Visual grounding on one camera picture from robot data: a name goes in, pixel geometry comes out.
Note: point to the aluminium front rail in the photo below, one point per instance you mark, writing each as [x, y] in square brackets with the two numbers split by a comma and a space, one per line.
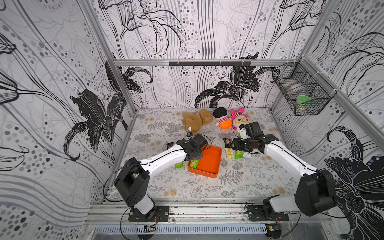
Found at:
[182, 211]

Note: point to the cream cookie packet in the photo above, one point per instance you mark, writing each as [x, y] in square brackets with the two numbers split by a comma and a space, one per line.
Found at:
[230, 153]

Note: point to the brown teddy bear plush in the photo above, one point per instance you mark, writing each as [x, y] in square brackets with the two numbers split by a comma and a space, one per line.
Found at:
[194, 122]

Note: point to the green cookie packet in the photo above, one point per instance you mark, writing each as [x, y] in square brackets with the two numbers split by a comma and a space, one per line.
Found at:
[179, 165]
[239, 155]
[194, 164]

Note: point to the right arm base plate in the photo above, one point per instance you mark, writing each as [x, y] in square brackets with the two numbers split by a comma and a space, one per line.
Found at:
[257, 213]

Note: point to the white slotted cable duct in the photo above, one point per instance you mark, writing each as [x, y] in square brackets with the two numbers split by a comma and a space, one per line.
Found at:
[174, 229]

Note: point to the green lidded cup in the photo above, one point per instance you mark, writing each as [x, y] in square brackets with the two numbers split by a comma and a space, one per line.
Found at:
[302, 103]

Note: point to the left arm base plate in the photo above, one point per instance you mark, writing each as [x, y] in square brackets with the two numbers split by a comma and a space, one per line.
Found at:
[157, 214]

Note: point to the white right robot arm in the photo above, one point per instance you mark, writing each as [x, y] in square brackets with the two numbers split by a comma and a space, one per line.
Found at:
[316, 191]

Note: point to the white pink owl plush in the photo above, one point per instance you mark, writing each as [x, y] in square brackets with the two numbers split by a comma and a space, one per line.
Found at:
[239, 117]

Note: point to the orange plastic storage box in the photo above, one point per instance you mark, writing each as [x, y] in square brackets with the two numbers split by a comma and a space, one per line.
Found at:
[209, 164]

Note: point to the orange pink black-haired doll plush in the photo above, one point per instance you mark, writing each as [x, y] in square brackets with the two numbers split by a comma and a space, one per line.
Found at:
[221, 116]

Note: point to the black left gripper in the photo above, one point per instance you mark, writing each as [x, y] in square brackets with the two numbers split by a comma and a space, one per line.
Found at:
[199, 155]

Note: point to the black cookie packet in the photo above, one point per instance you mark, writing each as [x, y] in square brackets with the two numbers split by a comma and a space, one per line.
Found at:
[227, 142]
[169, 145]

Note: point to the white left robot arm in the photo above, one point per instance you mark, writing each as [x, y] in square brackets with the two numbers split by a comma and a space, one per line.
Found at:
[133, 179]

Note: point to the black wire wall basket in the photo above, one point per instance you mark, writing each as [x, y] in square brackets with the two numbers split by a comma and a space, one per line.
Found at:
[295, 79]

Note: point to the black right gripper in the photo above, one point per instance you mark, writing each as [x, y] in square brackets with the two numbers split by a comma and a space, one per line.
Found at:
[237, 144]

